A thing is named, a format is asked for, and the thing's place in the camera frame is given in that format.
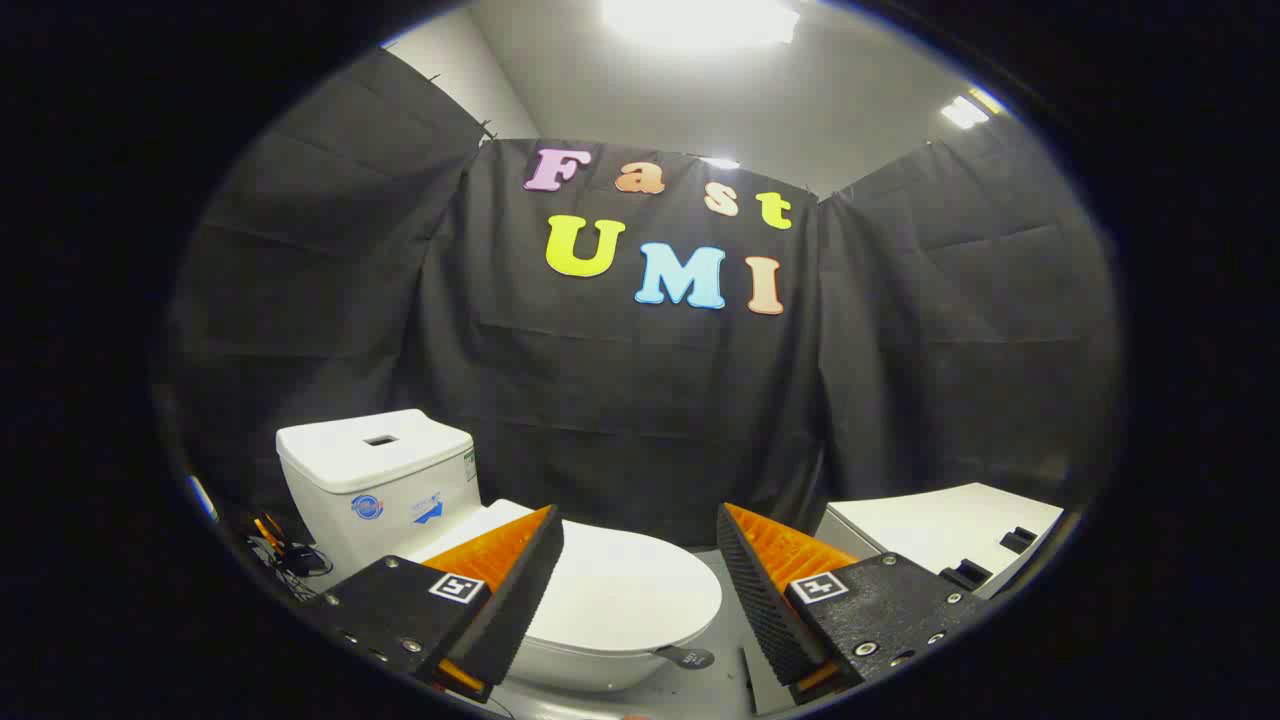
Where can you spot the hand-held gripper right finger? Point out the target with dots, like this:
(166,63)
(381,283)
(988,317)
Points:
(760,600)

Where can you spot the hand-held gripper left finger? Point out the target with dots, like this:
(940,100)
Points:
(520,600)

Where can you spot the white toilet lid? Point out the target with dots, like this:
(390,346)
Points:
(640,590)

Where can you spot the white ceramic toilet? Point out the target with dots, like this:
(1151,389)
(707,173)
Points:
(380,470)

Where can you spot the white drawer cabinet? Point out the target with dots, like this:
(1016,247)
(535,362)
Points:
(930,525)

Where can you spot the black plastic block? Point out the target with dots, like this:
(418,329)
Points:
(966,575)
(1018,540)

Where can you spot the black backdrop cloth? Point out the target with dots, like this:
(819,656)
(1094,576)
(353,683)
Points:
(620,400)

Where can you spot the small ceiling light panel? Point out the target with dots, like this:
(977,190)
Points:
(965,112)
(720,162)

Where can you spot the large ceiling light panel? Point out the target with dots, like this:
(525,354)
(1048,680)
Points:
(700,20)

